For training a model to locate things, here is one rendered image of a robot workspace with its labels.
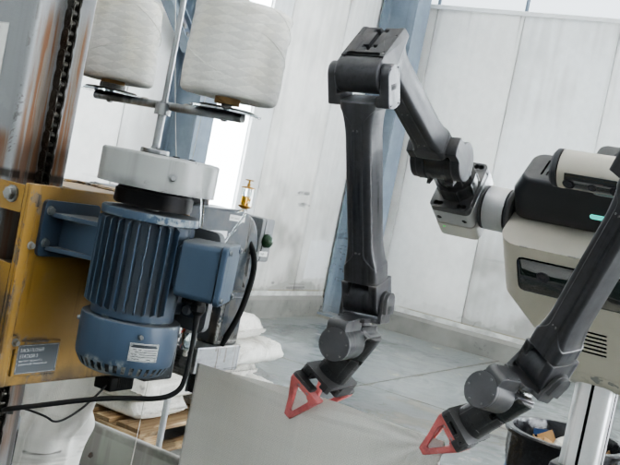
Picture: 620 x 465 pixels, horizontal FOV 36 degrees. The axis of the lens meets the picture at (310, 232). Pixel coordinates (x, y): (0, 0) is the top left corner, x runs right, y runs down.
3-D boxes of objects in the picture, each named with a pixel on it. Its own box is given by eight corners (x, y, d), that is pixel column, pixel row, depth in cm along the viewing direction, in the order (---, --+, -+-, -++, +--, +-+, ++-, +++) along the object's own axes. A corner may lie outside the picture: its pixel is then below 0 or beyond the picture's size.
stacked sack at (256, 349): (288, 365, 543) (292, 340, 542) (218, 374, 485) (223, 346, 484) (227, 345, 565) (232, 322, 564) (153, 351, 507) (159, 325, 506)
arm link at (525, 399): (543, 408, 148) (529, 375, 151) (523, 400, 143) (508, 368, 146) (507, 428, 151) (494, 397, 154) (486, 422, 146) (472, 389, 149)
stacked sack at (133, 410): (189, 414, 480) (194, 391, 479) (132, 424, 443) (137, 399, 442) (96, 378, 514) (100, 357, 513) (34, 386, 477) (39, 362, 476)
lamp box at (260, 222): (267, 262, 197) (275, 220, 197) (255, 261, 193) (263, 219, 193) (238, 255, 201) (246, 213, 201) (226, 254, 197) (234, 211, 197)
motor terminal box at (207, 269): (230, 316, 149) (244, 244, 148) (217, 325, 138) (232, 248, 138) (179, 305, 149) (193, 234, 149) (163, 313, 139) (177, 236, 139)
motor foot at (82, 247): (131, 269, 149) (141, 216, 148) (77, 268, 139) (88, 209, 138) (89, 257, 154) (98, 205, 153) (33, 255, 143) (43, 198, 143)
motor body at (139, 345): (189, 378, 148) (220, 223, 147) (124, 387, 135) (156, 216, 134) (118, 353, 156) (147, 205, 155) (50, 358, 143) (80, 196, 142)
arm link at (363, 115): (402, 61, 148) (341, 57, 153) (386, 66, 143) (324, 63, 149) (401, 312, 162) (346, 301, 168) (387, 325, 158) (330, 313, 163)
